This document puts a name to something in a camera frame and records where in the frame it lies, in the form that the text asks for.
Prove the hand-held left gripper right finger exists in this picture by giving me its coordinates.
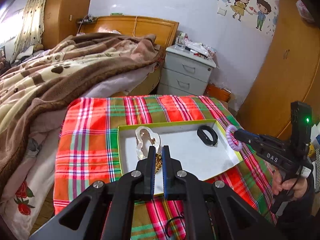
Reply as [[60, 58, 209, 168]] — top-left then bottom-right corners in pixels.
[[161, 145, 288, 240]]

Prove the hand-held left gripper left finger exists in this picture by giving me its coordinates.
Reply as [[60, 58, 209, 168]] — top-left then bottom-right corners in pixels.
[[29, 146, 157, 240]]

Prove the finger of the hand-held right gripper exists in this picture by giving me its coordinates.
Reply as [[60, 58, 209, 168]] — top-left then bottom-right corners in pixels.
[[232, 129, 263, 146]]

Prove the gold bead chain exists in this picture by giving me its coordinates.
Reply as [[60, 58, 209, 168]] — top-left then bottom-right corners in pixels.
[[154, 152, 164, 174]]

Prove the purple coil hair tie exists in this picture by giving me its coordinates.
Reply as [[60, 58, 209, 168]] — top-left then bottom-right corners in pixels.
[[226, 126, 248, 152]]

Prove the yellow-green cardboard box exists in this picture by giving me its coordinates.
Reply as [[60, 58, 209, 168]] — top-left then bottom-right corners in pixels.
[[117, 119, 243, 196]]

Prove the person's right hand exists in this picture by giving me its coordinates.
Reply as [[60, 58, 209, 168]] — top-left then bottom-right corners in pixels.
[[272, 170, 310, 198]]

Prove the clear gold hair claw clip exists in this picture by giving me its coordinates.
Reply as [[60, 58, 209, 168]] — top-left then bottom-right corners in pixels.
[[135, 126, 160, 159]]

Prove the black wrist band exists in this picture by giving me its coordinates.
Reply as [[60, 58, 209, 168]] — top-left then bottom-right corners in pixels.
[[197, 125, 218, 147]]

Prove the orange box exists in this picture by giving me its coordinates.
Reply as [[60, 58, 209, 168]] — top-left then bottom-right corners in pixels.
[[206, 84, 232, 103]]

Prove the red plaid cloth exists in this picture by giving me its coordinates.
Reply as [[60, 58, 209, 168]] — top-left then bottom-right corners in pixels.
[[54, 95, 278, 240]]

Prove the large wooden wardrobe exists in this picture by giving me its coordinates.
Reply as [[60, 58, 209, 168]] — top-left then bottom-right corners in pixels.
[[236, 0, 320, 140]]

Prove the grey nightstand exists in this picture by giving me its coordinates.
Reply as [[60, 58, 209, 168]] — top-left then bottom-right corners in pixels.
[[157, 44, 217, 97]]

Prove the pile of small packets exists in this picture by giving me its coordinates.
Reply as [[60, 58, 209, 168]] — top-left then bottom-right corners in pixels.
[[185, 41, 217, 58]]

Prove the clear acrylic organizer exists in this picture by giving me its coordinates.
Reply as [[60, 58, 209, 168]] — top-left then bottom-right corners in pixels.
[[175, 32, 190, 52]]

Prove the brown paw print blanket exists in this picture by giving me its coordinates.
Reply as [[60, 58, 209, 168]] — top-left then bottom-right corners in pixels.
[[0, 31, 167, 188]]

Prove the pink patterned bag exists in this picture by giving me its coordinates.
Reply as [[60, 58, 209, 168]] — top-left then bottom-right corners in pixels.
[[296, 0, 314, 22]]

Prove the wooden bed headboard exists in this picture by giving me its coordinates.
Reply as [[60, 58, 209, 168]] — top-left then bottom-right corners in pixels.
[[79, 16, 180, 48]]

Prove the power strip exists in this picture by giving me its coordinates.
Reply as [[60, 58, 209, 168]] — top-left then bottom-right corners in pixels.
[[76, 15, 97, 24]]

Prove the tall wooden cabinet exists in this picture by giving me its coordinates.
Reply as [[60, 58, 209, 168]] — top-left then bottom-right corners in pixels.
[[41, 0, 97, 53]]

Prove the spotted curtain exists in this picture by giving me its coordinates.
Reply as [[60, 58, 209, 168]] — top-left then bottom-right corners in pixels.
[[10, 0, 52, 63]]

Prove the window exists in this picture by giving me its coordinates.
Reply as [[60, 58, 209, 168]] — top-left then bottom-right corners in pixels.
[[0, 0, 28, 55]]

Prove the thin black hair tie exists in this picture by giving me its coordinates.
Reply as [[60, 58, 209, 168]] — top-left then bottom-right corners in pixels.
[[166, 216, 187, 238]]

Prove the cartoon wall poster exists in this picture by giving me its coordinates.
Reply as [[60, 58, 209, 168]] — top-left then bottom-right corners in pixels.
[[217, 0, 280, 37]]

